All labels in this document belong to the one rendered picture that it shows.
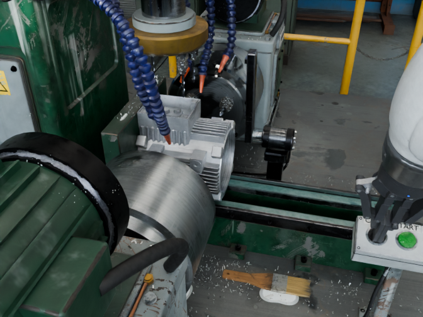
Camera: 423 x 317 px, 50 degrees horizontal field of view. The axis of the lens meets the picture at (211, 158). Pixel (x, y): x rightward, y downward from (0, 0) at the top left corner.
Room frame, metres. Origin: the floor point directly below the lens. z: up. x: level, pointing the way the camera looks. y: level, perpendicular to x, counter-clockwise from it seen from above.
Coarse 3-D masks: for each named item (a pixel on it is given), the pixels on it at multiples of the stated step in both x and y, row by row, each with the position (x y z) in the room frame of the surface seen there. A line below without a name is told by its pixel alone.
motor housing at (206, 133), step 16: (208, 128) 0.89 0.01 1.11; (224, 128) 0.89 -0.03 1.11; (176, 144) 0.87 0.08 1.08; (192, 144) 0.87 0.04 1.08; (208, 144) 0.86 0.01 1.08; (224, 144) 0.86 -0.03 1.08; (208, 160) 0.84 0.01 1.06; (224, 160) 0.96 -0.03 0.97; (208, 176) 0.82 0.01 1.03; (224, 176) 0.93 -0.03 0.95; (224, 192) 0.88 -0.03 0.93
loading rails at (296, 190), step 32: (256, 192) 0.91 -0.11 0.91; (288, 192) 0.89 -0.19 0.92; (320, 192) 0.89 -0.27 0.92; (352, 192) 0.88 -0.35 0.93; (224, 224) 0.82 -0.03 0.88; (256, 224) 0.80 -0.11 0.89; (288, 224) 0.78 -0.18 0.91; (320, 224) 0.77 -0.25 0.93; (352, 224) 0.78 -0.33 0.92; (288, 256) 0.78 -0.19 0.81; (320, 256) 0.76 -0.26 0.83
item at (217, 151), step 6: (228, 120) 0.95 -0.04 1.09; (234, 126) 0.96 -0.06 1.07; (138, 138) 0.88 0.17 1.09; (144, 138) 0.88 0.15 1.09; (138, 144) 0.87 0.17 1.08; (144, 144) 0.87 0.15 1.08; (216, 150) 0.83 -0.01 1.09; (222, 150) 0.84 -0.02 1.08; (216, 156) 0.82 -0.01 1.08; (216, 198) 0.82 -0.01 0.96
